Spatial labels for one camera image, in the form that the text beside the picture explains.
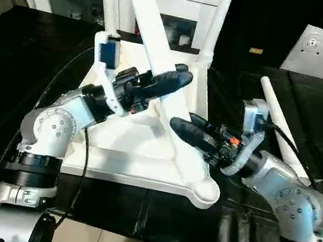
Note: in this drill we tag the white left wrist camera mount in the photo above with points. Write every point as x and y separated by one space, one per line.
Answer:
106 80

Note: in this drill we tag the white plastic table top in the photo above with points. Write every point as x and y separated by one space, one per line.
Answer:
128 165

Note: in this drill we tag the black box with gold label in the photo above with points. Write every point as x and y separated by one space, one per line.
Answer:
260 22

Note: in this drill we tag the black work mat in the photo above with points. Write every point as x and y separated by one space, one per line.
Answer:
14 85

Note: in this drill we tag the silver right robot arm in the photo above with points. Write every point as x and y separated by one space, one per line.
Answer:
291 200

